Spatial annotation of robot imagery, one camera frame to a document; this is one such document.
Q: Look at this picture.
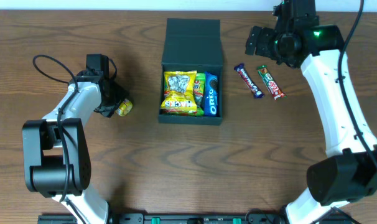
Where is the yellow Mentos gum bottle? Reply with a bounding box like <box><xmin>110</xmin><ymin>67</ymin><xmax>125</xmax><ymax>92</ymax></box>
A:
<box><xmin>115</xmin><ymin>99</ymin><xmax>133</xmax><ymax>116</ymax></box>

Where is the yellow Hacks candy bag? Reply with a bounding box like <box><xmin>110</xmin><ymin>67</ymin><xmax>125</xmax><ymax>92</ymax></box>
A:
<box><xmin>160</xmin><ymin>71</ymin><xmax>197</xmax><ymax>112</ymax></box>

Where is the blue Oreo cookie pack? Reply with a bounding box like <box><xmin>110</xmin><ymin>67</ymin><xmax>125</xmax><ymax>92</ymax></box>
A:
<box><xmin>204</xmin><ymin>72</ymin><xmax>218</xmax><ymax>116</ymax></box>

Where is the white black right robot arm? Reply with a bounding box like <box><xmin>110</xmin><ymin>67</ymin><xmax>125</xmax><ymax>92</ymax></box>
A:
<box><xmin>245</xmin><ymin>0</ymin><xmax>377</xmax><ymax>223</ymax></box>

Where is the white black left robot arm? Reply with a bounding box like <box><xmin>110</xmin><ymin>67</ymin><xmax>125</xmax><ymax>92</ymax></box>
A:
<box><xmin>22</xmin><ymin>54</ymin><xmax>133</xmax><ymax>223</ymax></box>

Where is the green red KitKat Milo bar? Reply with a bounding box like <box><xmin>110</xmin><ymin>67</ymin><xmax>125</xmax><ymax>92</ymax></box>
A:
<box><xmin>257</xmin><ymin>65</ymin><xmax>286</xmax><ymax>100</ymax></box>

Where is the purple Dairy Milk bar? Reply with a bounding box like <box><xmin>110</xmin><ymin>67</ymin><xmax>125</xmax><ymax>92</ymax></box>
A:
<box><xmin>234</xmin><ymin>63</ymin><xmax>264</xmax><ymax>99</ymax></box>

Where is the dark green open box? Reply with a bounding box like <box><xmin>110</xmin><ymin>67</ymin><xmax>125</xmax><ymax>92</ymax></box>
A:
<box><xmin>158</xmin><ymin>18</ymin><xmax>223</xmax><ymax>126</ymax></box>

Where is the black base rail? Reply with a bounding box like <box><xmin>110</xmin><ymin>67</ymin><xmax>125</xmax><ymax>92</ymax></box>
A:
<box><xmin>37</xmin><ymin>213</ymin><xmax>352</xmax><ymax>224</ymax></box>

